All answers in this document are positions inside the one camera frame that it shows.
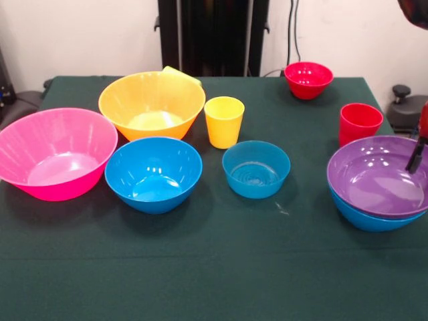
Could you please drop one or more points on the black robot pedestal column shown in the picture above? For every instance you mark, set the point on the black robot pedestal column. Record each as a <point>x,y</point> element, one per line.
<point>214,33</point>

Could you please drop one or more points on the dark green tablecloth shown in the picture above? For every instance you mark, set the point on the dark green tablecloth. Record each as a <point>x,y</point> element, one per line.
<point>214,261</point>

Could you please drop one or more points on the purple plastic bowl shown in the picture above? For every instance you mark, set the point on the purple plastic bowl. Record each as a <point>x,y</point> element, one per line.
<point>374,180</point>

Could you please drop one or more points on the blue plastic bowl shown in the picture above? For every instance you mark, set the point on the blue plastic bowl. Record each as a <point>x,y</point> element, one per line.
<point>154,174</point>
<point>368,222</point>

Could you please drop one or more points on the large orange plastic bowl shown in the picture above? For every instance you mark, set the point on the large orange plastic bowl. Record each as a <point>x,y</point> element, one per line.
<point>150,100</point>

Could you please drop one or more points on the black computer tower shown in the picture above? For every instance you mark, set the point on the black computer tower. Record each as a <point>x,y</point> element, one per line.
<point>5,83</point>

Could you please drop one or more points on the small red plastic bowl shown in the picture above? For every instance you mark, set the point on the small red plastic bowl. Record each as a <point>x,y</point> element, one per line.
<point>309,83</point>

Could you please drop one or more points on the large pink plastic bowl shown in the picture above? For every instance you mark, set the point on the large pink plastic bowl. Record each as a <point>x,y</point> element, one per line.
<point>57,160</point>

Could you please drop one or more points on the small teal blue bowl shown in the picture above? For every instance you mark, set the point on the small teal blue bowl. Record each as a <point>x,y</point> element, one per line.
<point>255,174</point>

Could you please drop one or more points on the green plastic cup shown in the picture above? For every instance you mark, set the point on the green plastic cup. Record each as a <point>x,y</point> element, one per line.
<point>174,72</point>

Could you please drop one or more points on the red plastic cup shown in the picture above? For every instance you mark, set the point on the red plastic cup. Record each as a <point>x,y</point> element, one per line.
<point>359,127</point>

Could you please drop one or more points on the yellow plastic cup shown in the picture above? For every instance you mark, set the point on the yellow plastic cup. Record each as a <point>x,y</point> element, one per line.
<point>224,123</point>

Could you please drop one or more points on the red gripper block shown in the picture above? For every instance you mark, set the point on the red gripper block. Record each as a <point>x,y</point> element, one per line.
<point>424,120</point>

